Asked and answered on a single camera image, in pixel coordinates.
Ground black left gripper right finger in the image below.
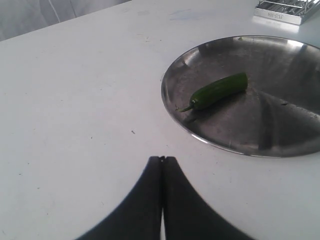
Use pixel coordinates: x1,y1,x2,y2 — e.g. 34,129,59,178
162,156,252,240

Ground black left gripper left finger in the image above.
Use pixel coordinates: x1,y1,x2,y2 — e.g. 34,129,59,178
78,156,164,240

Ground green cucumber piece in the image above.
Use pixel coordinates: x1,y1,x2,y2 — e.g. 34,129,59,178
176,72,248,113

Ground round stainless steel plate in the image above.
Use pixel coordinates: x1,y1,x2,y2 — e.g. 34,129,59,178
161,35,320,158

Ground white backdrop curtain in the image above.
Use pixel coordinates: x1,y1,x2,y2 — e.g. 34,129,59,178
0,0,124,41

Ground wire metal utensil rack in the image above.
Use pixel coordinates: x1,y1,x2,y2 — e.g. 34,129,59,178
254,0,320,25

